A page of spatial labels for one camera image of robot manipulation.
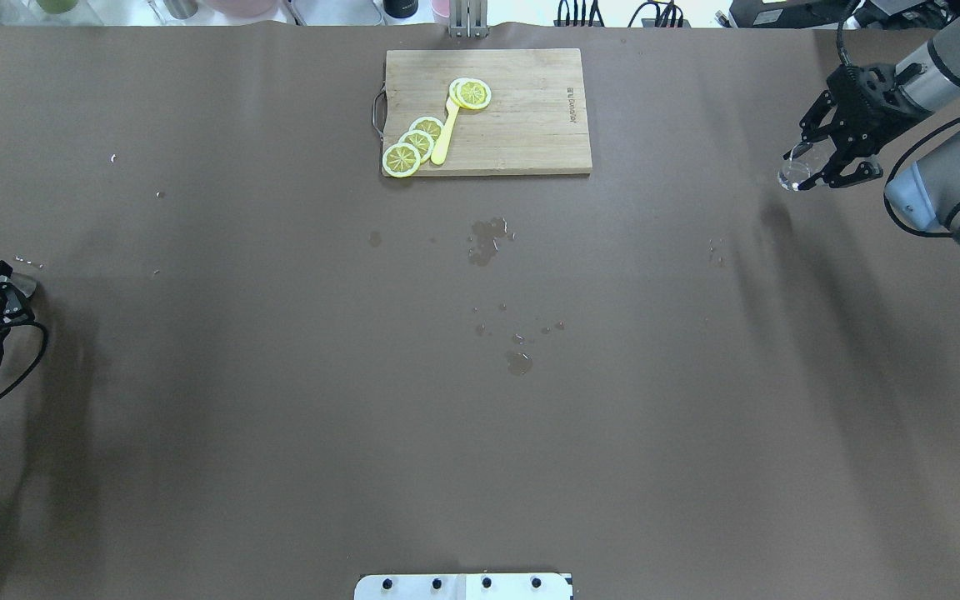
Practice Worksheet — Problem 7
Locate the lemon slice on knife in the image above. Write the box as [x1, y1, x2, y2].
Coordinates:
[448, 78, 493, 111]

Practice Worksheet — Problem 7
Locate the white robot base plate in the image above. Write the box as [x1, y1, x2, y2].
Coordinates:
[352, 572, 575, 599]

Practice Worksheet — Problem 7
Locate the black camera cable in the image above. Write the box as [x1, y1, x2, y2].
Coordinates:
[0, 321, 50, 409]

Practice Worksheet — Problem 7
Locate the clear glass measuring cup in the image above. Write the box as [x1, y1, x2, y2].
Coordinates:
[777, 141, 828, 193]

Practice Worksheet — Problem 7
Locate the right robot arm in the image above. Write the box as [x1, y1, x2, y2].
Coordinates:
[777, 17, 960, 247]

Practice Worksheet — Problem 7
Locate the aluminium frame post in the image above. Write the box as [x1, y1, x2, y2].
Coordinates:
[448, 0, 490, 39]

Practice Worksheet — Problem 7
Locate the yellow plastic knife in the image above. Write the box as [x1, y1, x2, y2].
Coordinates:
[430, 94, 461, 166]

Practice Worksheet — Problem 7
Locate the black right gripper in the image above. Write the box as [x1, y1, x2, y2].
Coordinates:
[785, 63, 923, 189]

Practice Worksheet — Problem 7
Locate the wooden cutting board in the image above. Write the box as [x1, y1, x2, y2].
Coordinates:
[383, 48, 592, 178]

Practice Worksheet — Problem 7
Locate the lemon slice middle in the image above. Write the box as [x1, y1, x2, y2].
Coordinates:
[399, 129, 437, 163]

